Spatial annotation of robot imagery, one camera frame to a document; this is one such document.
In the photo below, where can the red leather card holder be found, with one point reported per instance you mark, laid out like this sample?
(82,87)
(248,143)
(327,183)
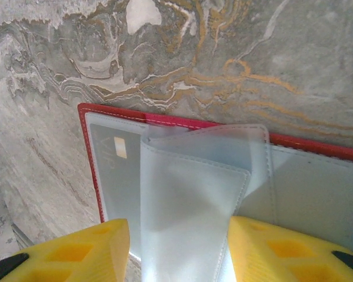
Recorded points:
(311,182)

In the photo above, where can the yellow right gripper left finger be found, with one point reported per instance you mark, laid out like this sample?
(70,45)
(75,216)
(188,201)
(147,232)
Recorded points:
(76,255)

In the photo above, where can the black credit card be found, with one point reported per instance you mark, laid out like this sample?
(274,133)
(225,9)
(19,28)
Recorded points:
(117,182)

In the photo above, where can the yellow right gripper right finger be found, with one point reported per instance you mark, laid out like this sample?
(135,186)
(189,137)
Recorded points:
(282,252)

